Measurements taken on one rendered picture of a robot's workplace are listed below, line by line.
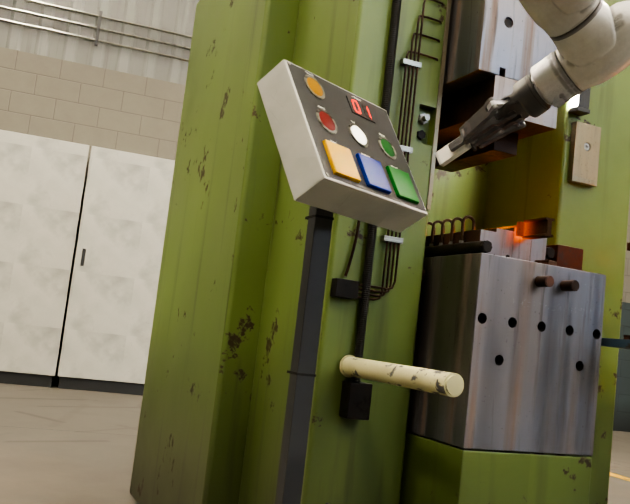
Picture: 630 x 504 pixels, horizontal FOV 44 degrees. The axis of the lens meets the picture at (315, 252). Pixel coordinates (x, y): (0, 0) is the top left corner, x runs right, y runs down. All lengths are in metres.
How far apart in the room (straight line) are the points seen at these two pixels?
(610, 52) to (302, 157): 0.56
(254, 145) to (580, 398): 1.12
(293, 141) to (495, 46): 0.74
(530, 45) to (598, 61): 0.66
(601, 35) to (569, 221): 0.93
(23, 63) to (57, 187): 1.45
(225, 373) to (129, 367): 4.81
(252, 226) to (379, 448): 0.74
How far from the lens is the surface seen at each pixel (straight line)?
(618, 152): 2.43
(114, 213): 7.03
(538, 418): 1.94
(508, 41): 2.05
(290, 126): 1.47
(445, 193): 2.44
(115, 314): 6.99
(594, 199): 2.34
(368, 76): 1.97
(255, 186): 2.27
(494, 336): 1.85
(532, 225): 1.95
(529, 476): 1.95
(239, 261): 2.23
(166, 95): 7.96
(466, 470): 1.84
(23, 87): 7.90
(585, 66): 1.45
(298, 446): 1.59
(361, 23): 2.01
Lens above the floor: 0.68
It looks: 6 degrees up
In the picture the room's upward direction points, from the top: 7 degrees clockwise
